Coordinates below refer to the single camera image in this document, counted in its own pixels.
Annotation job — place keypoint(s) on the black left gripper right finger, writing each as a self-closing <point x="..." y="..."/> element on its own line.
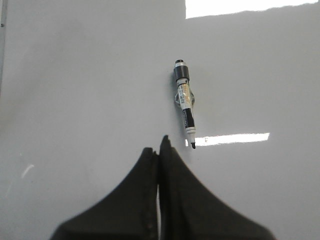
<point x="189" y="211"/>

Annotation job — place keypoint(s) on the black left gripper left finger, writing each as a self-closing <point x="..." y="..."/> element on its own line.
<point x="129" y="212"/>

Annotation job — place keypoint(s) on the black white whiteboard marker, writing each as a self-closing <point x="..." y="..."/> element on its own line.
<point x="185" y="99"/>

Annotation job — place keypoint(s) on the white whiteboard with aluminium frame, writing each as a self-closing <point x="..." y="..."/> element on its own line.
<point x="87" y="84"/>

